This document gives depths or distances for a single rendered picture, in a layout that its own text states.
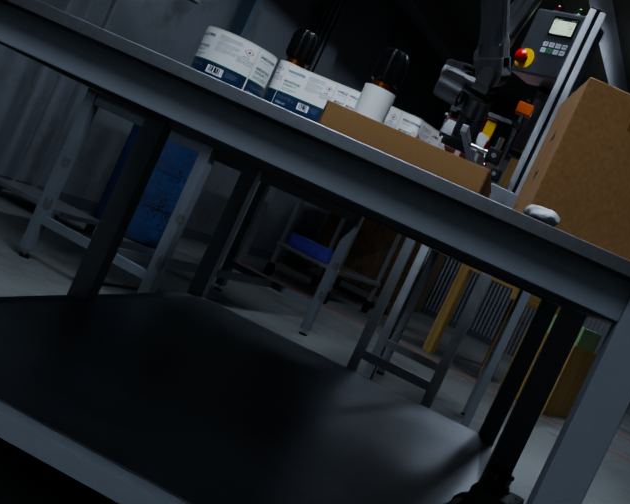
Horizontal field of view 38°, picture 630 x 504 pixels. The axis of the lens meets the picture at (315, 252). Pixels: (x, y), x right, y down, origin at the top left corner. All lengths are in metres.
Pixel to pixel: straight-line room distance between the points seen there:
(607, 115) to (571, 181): 0.13
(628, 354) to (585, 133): 0.47
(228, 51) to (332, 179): 1.06
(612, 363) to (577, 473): 0.16
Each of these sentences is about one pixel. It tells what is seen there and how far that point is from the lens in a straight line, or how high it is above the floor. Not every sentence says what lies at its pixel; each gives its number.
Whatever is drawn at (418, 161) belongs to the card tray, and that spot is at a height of 0.84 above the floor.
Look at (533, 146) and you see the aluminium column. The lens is 2.52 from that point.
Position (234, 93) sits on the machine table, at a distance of 1.36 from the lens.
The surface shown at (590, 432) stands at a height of 0.60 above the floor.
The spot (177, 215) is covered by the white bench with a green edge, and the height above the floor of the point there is 0.45.
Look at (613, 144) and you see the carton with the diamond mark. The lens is 1.66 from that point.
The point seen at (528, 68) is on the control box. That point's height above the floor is 1.30.
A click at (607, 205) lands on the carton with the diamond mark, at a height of 0.93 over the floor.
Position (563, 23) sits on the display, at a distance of 2.61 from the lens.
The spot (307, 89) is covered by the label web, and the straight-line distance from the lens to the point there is 2.69.
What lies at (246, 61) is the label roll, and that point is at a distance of 2.36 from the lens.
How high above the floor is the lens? 0.73
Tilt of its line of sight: 3 degrees down
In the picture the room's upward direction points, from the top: 25 degrees clockwise
